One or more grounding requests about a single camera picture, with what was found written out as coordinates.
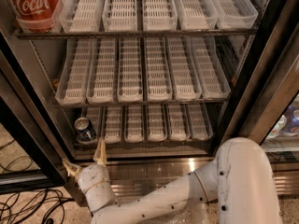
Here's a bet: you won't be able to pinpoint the middle shelf tray five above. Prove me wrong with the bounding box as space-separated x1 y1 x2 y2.
166 37 202 101

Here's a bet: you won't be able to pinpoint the top shelf tray five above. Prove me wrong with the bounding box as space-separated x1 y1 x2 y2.
175 0 218 30

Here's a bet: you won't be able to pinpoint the middle shelf tray three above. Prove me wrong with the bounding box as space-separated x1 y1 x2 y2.
117 38 143 102

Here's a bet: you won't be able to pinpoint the bottom shelf tray one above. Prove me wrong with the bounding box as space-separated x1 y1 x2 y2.
81 107 101 143

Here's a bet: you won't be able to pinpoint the middle shelf tray two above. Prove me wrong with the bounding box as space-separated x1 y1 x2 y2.
87 38 116 105

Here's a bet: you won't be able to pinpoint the middle shelf tray four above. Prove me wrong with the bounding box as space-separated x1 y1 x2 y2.
144 37 172 101

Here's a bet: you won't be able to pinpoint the shelf tray six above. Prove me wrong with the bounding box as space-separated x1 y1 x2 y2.
212 0 258 29
187 104 213 141
191 36 231 99

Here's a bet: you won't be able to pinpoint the top shelf tray two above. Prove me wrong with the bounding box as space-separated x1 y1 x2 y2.
60 0 105 33

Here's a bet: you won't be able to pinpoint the clear plastic bin on floor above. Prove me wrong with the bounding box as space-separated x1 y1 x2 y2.
138 203 210 224

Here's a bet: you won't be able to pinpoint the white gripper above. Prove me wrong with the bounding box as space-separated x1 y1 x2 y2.
62 140 117 212

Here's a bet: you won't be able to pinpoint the middle shelf tray six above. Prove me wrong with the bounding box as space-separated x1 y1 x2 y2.
191 36 231 99

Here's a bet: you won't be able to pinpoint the blue pepsi can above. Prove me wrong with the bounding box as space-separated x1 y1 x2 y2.
74 117 97 145

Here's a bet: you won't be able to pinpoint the shelf tray two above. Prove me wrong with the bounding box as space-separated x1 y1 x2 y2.
87 38 116 105
60 0 105 33
102 106 122 144

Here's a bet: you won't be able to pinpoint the top shelf tray six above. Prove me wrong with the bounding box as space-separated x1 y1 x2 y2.
212 0 258 29

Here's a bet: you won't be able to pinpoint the top shelf tray three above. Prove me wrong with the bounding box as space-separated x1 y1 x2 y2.
102 0 137 32

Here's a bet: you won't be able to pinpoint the stainless steel fridge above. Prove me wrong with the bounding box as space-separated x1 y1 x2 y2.
0 0 298 200

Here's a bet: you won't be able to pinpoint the bottom shelf tray two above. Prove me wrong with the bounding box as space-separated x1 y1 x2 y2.
102 106 122 144

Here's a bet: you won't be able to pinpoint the bottom shelf tray six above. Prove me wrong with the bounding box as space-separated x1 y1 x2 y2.
187 104 213 141

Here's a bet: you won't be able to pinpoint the shelf tray three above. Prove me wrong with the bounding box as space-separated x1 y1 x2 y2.
117 38 143 102
124 105 144 143
102 0 137 32

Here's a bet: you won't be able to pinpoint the black cables on floor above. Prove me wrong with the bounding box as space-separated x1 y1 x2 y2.
0 124 92 224

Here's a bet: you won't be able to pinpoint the shelf tray four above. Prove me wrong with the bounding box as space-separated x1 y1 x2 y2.
147 105 166 142
142 0 178 31
144 37 172 101

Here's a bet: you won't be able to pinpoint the glass fridge door left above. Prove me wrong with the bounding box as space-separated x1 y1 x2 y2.
0 35 66 194

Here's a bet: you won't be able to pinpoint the bottom shelf tray three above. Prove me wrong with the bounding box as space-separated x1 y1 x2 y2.
124 105 144 143

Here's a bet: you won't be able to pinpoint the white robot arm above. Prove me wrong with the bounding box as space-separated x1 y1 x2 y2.
63 137 283 224

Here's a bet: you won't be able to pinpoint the blue can behind door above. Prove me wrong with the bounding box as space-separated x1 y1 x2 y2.
282 105 299 136

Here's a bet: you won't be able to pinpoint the red coca-cola can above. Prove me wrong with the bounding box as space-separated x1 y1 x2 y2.
4 0 62 33

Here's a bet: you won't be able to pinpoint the bottom shelf tray four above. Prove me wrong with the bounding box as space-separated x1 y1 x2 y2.
147 105 166 142

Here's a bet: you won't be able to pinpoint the shelf tray five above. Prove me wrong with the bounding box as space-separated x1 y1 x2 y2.
167 104 190 141
175 0 218 30
166 37 202 101

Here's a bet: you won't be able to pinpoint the bottom shelf tray five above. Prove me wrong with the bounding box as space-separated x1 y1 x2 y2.
167 104 190 141

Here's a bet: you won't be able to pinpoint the top shelf tray four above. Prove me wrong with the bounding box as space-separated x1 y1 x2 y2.
142 0 178 31

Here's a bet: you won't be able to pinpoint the middle shelf tray one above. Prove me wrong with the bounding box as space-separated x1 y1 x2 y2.
55 39 93 105

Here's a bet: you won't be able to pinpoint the white can behind door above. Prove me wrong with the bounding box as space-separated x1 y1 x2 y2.
267 115 287 139

